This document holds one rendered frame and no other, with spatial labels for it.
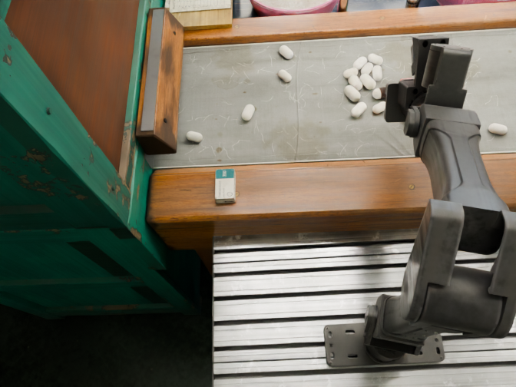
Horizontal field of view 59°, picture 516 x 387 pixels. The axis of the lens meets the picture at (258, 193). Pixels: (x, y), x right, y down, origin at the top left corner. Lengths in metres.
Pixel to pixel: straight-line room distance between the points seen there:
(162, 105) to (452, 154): 0.51
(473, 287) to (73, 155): 0.46
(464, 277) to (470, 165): 0.13
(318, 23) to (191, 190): 0.46
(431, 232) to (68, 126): 0.42
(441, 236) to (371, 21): 0.70
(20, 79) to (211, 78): 0.56
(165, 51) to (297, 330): 0.57
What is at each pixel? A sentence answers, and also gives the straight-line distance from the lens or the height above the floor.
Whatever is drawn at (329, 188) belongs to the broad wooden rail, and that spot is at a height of 0.76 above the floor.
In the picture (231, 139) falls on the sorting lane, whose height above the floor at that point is 0.74.
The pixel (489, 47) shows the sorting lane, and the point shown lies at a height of 0.74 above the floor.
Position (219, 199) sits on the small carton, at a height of 0.78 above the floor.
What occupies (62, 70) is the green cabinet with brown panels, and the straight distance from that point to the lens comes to 0.63.
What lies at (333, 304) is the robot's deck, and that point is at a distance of 0.87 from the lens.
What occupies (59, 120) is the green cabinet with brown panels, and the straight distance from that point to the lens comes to 0.57.
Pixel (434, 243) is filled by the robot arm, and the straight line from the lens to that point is 0.45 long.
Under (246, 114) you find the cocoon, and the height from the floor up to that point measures 0.76.
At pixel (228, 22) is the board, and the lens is 1.05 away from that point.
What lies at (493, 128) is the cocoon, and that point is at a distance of 0.98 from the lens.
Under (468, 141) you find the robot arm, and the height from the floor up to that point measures 1.05.
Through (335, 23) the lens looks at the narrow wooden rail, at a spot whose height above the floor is 0.76.
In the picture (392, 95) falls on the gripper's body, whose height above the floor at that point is 0.89.
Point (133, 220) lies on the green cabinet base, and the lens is 0.79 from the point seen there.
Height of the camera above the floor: 1.52
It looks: 65 degrees down
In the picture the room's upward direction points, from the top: 9 degrees counter-clockwise
